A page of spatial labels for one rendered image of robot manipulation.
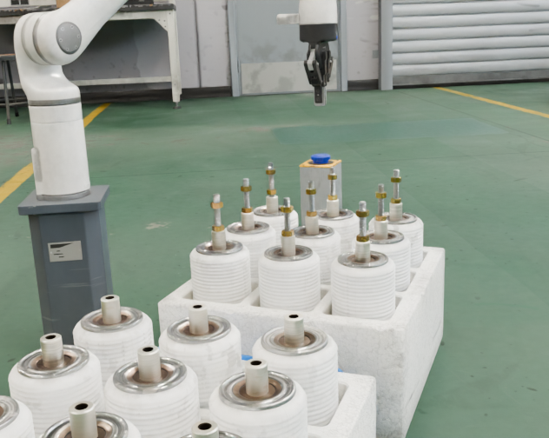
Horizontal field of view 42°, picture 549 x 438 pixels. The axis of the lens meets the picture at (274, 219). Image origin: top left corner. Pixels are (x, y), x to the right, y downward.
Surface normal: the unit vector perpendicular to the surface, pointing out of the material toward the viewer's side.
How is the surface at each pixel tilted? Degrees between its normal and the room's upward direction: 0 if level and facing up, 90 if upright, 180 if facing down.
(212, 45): 90
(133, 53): 90
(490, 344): 0
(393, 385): 90
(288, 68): 90
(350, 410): 0
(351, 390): 0
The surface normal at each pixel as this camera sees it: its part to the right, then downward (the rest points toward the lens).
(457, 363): -0.04, -0.96
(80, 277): 0.11, 0.25
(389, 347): -0.36, 0.26
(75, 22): 0.77, -0.05
